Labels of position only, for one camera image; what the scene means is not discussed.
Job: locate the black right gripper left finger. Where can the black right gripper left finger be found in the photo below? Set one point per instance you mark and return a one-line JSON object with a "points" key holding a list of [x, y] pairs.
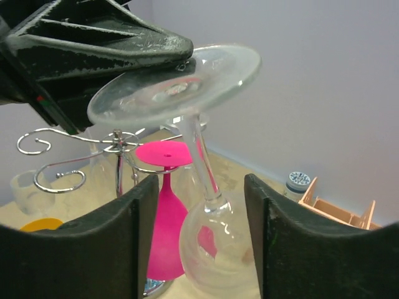
{"points": [[103, 254]]}

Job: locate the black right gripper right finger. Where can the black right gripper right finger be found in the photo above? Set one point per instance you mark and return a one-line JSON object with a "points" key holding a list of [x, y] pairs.
{"points": [[300, 254]]}

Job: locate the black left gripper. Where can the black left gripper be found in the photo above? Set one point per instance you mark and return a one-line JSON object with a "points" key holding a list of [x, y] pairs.
{"points": [[55, 55]]}

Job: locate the pink plastic goblet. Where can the pink plastic goblet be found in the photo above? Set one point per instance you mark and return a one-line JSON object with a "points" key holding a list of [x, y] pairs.
{"points": [[165, 261]]}

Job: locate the short clear wine glass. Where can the short clear wine glass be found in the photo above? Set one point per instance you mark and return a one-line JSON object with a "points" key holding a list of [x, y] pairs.
{"points": [[215, 241]]}

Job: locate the tall clear champagne flute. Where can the tall clear champagne flute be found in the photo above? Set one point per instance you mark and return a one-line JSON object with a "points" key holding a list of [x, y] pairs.
{"points": [[191, 128]]}

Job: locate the chrome wine glass rack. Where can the chrome wine glass rack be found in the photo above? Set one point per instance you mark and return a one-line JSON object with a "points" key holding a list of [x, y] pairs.
{"points": [[120, 144]]}

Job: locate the yellow plastic goblet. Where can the yellow plastic goblet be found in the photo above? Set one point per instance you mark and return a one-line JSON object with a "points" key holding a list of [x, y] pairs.
{"points": [[42, 224]]}

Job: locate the small jar blue patterned lid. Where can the small jar blue patterned lid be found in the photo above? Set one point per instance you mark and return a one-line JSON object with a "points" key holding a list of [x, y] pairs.
{"points": [[296, 185]]}

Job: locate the peach plastic organizer box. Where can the peach plastic organizer box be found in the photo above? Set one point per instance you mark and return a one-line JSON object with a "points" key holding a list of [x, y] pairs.
{"points": [[324, 208]]}

